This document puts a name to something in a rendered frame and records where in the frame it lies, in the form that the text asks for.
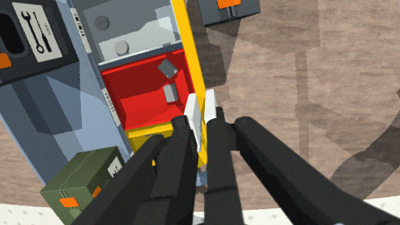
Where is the dark grey disc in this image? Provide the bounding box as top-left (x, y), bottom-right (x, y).
top-left (95, 15), bottom-right (110, 30)

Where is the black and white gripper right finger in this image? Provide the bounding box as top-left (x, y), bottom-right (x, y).
top-left (204, 89), bottom-right (400, 225)

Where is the red bin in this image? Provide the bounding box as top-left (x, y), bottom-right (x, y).
top-left (100, 49), bottom-right (195, 130)

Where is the yellow bar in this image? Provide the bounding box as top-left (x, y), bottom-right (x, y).
top-left (172, 0), bottom-right (206, 131)

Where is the blue-grey metal shelf rack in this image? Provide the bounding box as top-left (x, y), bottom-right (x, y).
top-left (0, 0), bottom-right (183, 186)

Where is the yellow open bin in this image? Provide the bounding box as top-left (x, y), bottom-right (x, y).
top-left (124, 121), bottom-right (206, 168)

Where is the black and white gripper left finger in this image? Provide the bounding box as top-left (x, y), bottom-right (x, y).
top-left (71, 93), bottom-right (202, 225)

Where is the grey open bin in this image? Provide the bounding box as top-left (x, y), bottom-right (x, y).
top-left (73, 0), bottom-right (181, 66)

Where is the grey metal disc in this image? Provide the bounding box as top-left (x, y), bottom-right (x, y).
top-left (114, 40), bottom-right (130, 54)

